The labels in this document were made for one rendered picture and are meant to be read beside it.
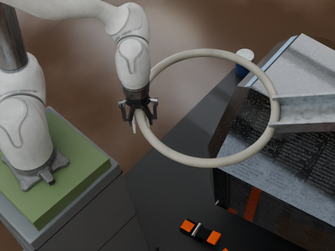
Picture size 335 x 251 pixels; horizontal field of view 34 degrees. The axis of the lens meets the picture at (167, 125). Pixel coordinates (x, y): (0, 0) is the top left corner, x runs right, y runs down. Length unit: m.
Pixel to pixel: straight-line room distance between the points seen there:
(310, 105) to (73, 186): 0.83
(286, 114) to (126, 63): 0.59
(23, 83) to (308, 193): 1.04
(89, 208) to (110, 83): 1.35
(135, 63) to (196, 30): 1.80
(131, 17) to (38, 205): 0.67
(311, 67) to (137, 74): 0.74
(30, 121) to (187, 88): 1.51
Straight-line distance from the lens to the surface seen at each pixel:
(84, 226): 2.03
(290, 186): 2.02
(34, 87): 1.86
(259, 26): 3.40
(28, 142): 1.76
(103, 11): 1.69
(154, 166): 2.81
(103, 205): 2.03
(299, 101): 1.89
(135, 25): 1.72
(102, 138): 2.98
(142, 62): 1.62
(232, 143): 2.08
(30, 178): 1.89
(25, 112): 1.73
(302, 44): 2.19
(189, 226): 2.63
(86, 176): 1.86
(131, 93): 1.73
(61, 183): 1.87
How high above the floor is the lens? 2.42
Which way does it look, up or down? 55 degrees down
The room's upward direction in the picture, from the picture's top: 10 degrees counter-clockwise
